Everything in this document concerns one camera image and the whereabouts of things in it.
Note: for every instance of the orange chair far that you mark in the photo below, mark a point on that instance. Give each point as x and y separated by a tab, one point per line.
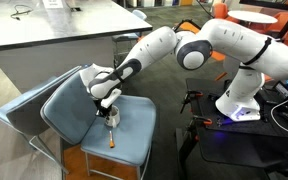
220	11

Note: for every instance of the white paper sign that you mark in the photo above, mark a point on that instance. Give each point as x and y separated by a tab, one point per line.
52	4

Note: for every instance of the upper orange black clamp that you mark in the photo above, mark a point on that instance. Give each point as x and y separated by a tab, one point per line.
187	98

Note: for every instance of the blue padded rear chair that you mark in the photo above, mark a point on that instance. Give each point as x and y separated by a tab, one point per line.
23	113

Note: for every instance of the white ceramic mug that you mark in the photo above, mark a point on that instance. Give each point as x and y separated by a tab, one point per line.
113	118

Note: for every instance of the grey counter table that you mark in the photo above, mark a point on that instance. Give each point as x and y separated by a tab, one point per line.
37	43

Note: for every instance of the blue padded front chair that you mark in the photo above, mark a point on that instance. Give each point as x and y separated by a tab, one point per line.
70	112

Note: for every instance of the lower orange black clamp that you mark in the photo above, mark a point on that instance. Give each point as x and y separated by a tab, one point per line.
197	121

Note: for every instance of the blue stool behind counter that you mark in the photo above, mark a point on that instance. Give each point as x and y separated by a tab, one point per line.
130	37

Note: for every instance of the blue padded chair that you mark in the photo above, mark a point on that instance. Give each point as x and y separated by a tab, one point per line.
23	113
70	112

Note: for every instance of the orange handled marker pen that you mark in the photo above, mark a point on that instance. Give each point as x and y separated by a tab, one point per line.
111	143

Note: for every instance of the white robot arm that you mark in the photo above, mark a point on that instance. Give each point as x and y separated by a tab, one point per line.
253	56

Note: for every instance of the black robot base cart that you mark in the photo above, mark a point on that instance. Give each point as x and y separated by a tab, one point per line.
259	144

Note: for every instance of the white round table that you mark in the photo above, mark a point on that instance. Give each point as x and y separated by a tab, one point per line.
253	17

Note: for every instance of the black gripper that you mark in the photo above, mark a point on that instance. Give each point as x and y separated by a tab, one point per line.
104	105

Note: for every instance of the orange black clamp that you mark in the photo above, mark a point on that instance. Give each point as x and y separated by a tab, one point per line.
197	121
187	98

